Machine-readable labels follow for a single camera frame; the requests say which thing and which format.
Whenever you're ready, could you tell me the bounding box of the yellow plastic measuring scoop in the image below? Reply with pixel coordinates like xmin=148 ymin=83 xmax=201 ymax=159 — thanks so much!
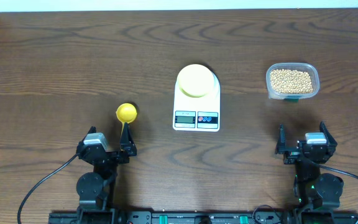
xmin=116 ymin=103 xmax=137 ymax=132

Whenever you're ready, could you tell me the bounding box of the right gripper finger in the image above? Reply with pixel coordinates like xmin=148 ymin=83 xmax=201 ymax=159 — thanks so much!
xmin=319 ymin=121 xmax=337 ymax=146
xmin=275 ymin=124 xmax=288 ymax=154

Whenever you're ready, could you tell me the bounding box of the green tape label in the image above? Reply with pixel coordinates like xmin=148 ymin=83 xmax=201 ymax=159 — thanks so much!
xmin=284 ymin=98 xmax=299 ymax=102

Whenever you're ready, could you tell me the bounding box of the clear plastic container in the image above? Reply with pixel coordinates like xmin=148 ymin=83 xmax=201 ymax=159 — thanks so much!
xmin=266 ymin=62 xmax=320 ymax=101

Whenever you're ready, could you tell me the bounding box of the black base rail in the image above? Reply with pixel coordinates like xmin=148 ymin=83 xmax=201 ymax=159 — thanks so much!
xmin=48 ymin=210 xmax=358 ymax=224

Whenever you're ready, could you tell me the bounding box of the soybeans pile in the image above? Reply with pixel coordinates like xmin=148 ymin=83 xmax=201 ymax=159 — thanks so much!
xmin=270 ymin=69 xmax=313 ymax=94

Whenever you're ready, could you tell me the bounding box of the pale yellow bowl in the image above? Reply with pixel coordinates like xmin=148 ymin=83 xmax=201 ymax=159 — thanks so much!
xmin=177 ymin=64 xmax=214 ymax=98

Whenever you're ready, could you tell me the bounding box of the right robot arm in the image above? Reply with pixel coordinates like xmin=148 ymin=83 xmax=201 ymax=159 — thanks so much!
xmin=275 ymin=122 xmax=344 ymax=210

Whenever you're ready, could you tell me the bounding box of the white digital kitchen scale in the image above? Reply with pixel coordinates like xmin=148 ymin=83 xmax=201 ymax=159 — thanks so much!
xmin=172 ymin=72 xmax=221 ymax=132

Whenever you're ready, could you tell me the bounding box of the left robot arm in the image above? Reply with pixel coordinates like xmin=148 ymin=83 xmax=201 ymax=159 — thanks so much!
xmin=76 ymin=123 xmax=137 ymax=211

